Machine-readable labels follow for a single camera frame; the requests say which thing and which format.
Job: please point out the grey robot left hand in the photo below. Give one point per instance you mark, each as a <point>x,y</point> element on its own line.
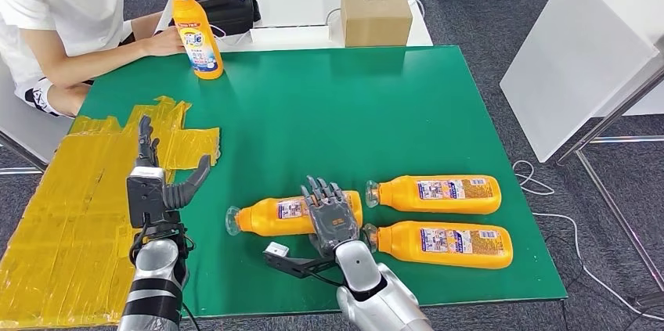
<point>181,191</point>

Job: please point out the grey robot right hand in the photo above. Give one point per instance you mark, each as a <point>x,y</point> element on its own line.
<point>332,220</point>

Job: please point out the person's right hand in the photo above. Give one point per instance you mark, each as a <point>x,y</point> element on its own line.
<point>163,41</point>

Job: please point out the orange detergent bottle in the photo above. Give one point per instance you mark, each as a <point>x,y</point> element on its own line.
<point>482,262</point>
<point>199,33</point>
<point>446,207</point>
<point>259,220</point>

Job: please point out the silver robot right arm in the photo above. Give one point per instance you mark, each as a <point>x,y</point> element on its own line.
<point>373,292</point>

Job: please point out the person's right forearm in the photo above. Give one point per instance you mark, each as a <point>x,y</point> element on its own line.
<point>98,64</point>

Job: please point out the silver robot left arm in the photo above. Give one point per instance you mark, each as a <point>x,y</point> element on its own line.
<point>155,266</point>

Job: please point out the white thin panel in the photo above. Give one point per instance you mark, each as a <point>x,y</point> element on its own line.
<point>166,12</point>

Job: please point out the black carry bag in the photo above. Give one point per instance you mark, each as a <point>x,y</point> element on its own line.
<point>233,15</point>

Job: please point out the yellow taped cardboard sheet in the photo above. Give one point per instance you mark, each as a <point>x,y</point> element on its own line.
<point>78,214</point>

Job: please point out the green table mat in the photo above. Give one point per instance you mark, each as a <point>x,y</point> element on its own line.
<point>337,111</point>

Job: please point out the grey bench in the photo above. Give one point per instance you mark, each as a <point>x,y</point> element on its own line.
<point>26,131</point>

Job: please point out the brown cardboard box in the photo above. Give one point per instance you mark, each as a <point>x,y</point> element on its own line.
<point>376,15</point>

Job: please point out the large white table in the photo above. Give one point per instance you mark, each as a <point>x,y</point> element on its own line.
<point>576,59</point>

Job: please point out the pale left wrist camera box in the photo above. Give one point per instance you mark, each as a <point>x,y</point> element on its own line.
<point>145,196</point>

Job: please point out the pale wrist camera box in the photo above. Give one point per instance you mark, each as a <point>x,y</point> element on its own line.
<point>145,196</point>
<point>277,250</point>

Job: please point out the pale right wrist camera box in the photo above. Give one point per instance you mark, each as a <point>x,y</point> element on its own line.
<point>277,250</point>

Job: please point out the metal stand frame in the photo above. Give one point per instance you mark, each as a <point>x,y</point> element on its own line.
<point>612,204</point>

